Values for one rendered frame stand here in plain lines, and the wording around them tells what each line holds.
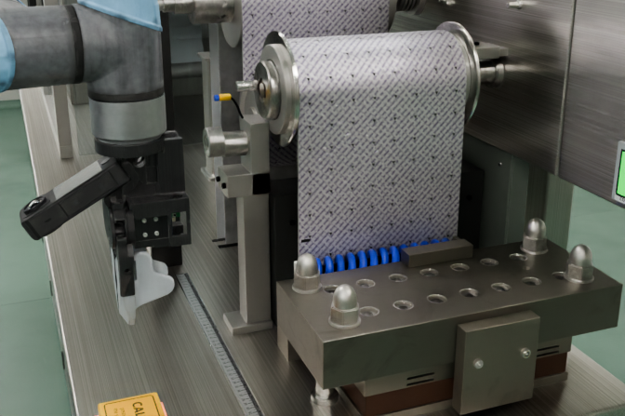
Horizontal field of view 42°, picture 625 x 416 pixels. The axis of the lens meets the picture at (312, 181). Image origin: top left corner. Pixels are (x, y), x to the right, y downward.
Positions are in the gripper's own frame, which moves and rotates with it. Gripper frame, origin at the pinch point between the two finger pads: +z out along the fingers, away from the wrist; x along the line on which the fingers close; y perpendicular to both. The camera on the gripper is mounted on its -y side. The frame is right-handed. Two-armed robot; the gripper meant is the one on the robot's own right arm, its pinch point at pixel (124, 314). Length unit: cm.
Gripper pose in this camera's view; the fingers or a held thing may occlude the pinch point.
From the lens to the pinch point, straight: 92.6
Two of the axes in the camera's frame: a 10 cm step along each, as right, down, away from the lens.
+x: -3.5, -3.0, 8.9
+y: 9.4, -1.1, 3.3
